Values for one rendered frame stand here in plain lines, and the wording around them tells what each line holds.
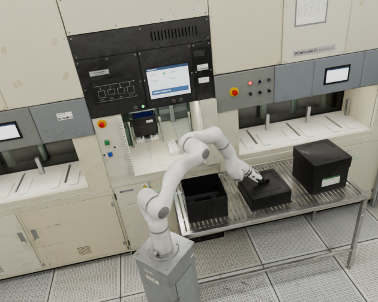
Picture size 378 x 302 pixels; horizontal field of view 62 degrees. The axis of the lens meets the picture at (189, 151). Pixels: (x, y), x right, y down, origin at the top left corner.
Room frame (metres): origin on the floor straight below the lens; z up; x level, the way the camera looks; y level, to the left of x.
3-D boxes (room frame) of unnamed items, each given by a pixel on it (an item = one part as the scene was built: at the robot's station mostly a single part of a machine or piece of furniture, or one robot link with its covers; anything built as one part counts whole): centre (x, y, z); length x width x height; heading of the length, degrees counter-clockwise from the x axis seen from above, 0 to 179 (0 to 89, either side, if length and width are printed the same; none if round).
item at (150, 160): (2.50, 0.25, 0.98); 0.95 x 0.88 x 1.95; 7
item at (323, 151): (1.85, -0.93, 0.89); 0.29 x 0.29 x 0.25; 10
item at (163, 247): (1.38, 0.23, 0.85); 0.19 x 0.19 x 0.18
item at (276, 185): (1.77, -0.50, 0.83); 0.29 x 0.29 x 0.13; 9
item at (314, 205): (1.84, -0.50, 0.38); 1.30 x 0.60 x 0.76; 97
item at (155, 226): (1.41, 0.25, 1.07); 0.19 x 0.12 x 0.24; 33
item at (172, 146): (2.40, 0.07, 0.89); 0.22 x 0.21 x 0.04; 7
